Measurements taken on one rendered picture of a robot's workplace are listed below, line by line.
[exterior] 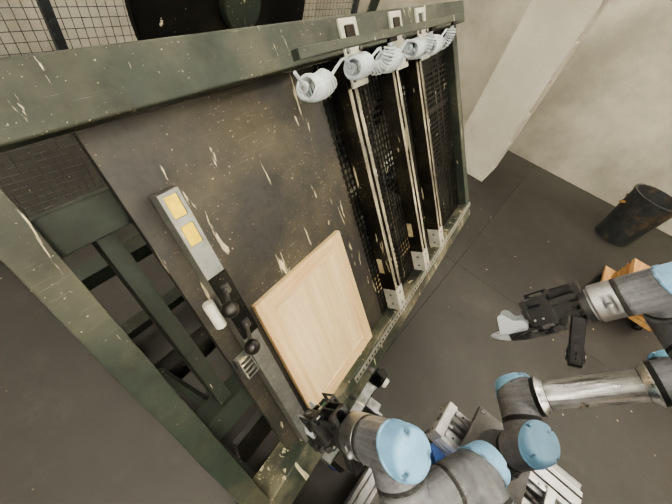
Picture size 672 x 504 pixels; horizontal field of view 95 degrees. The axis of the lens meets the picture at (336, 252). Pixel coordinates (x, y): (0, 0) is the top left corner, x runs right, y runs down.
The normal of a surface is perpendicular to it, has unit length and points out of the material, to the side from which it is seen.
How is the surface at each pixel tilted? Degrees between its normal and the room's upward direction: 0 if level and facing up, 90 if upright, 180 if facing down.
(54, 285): 57
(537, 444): 7
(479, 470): 9
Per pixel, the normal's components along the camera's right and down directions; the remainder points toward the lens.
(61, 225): 0.78, 0.10
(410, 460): 0.52, -0.29
